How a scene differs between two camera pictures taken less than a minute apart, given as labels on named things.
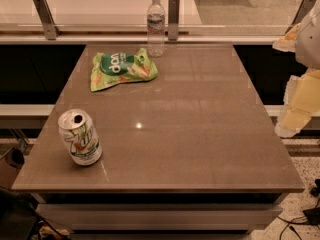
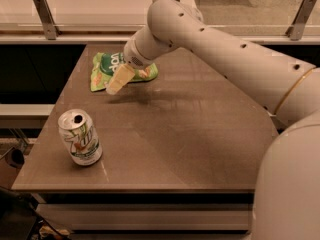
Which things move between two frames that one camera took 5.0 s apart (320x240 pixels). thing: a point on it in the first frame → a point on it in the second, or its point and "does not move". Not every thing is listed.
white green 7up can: [80, 136] does not move
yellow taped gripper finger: [302, 103] → [123, 72]
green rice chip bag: [117, 67] does not move
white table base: [161, 213] does not move
